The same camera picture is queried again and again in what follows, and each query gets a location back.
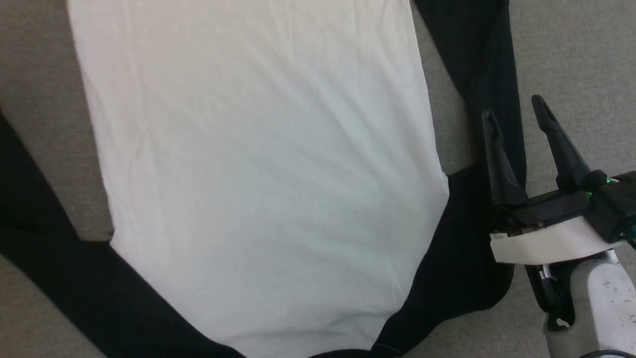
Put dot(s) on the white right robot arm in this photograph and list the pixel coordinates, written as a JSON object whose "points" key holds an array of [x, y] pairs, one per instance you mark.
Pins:
{"points": [[601, 303]]}

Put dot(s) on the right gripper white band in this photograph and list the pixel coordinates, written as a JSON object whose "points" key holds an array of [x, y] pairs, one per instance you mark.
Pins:
{"points": [[546, 243]]}

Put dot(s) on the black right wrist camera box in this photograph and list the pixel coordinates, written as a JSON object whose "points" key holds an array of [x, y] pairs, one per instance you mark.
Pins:
{"points": [[618, 204]]}

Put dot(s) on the white garment with black sleeves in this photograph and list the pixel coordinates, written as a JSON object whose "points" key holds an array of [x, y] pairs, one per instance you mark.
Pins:
{"points": [[258, 174]]}

